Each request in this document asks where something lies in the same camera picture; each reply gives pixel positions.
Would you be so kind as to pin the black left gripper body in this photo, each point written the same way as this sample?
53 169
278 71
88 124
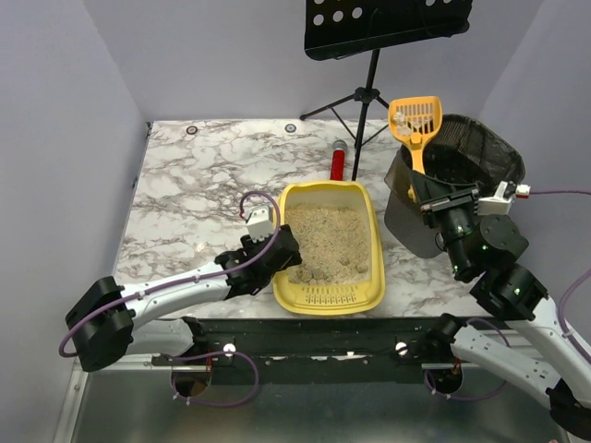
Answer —
281 246

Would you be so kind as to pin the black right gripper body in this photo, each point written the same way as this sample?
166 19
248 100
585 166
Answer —
449 203

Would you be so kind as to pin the orange litter scoop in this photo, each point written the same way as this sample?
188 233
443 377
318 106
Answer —
414 122

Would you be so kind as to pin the yellow and grey litter box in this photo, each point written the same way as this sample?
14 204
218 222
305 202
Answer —
341 299

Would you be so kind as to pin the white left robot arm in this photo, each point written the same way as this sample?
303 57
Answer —
111 320

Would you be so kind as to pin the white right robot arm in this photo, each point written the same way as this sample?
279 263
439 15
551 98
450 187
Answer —
483 244

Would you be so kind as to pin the cat litter granules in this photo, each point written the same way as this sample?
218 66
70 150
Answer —
333 243

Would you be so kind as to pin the grey mesh waste bin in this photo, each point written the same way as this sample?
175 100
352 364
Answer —
464 152

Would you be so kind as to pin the black music stand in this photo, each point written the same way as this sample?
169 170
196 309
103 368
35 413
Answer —
340 29

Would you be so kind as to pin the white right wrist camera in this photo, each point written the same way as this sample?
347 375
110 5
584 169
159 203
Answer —
502 200

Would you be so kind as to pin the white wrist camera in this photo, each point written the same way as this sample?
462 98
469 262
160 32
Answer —
502 200
260 224

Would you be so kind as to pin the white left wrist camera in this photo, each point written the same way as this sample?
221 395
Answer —
260 224

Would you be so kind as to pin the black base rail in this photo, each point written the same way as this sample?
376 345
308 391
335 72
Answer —
318 351

